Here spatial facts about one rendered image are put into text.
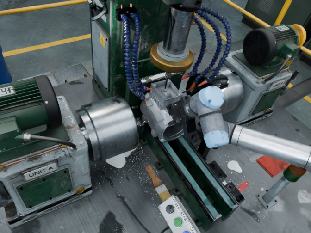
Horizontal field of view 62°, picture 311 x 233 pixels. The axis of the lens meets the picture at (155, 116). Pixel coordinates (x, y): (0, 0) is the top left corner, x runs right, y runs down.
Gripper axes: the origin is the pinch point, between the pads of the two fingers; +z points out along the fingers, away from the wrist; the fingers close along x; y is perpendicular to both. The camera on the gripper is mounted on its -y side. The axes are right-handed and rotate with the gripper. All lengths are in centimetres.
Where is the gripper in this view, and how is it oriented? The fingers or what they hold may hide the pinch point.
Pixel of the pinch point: (171, 125)
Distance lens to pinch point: 113.7
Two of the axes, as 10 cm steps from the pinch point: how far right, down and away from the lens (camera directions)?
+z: -3.7, 2.4, 9.0
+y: -3.7, -9.3, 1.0
